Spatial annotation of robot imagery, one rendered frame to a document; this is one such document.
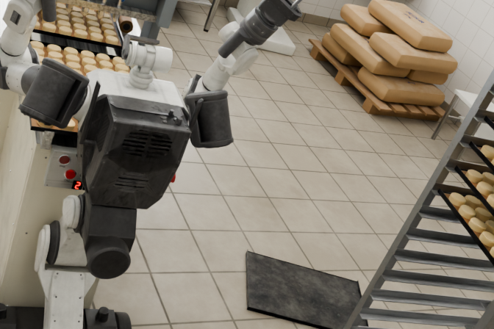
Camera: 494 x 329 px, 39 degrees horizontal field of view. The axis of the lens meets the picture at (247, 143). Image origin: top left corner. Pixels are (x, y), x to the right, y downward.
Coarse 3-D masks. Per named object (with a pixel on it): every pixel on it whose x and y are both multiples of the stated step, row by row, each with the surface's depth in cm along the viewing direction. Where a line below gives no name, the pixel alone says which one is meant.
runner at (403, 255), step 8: (400, 248) 229; (400, 256) 230; (408, 256) 231; (416, 256) 233; (424, 256) 233; (432, 256) 234; (440, 256) 235; (448, 256) 236; (456, 256) 237; (432, 264) 233; (440, 264) 234; (448, 264) 236; (456, 264) 238; (464, 264) 240; (472, 264) 242; (480, 264) 243; (488, 264) 244
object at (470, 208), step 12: (456, 192) 216; (456, 204) 212; (468, 204) 215; (480, 204) 218; (468, 216) 207; (480, 216) 209; (492, 216) 212; (480, 228) 202; (492, 228) 204; (480, 240) 199; (492, 240) 197; (492, 252) 194
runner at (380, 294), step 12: (384, 300) 237; (396, 300) 240; (408, 300) 242; (420, 300) 245; (432, 300) 247; (444, 300) 249; (456, 300) 251; (468, 300) 252; (480, 300) 254; (492, 300) 256
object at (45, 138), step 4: (32, 32) 265; (32, 36) 262; (36, 36) 263; (40, 132) 216; (44, 132) 210; (48, 132) 210; (52, 132) 211; (40, 136) 216; (44, 136) 211; (48, 136) 211; (52, 136) 211; (40, 140) 214; (44, 140) 212; (48, 140) 212; (40, 144) 214; (44, 144) 213; (48, 144) 213; (40, 148) 213; (44, 148) 214; (48, 148) 214
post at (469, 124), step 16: (480, 96) 204; (464, 128) 208; (432, 176) 218; (432, 192) 218; (416, 208) 222; (416, 224) 224; (400, 240) 227; (384, 256) 234; (368, 288) 239; (368, 304) 241; (352, 320) 245
